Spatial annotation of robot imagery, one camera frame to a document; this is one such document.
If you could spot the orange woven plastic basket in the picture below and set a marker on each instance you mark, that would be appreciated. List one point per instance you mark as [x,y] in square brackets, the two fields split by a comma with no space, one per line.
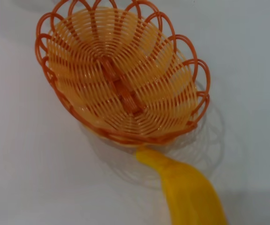
[116,77]

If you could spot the yellow banana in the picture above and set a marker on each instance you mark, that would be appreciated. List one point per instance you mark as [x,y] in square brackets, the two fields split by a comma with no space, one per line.
[191,192]

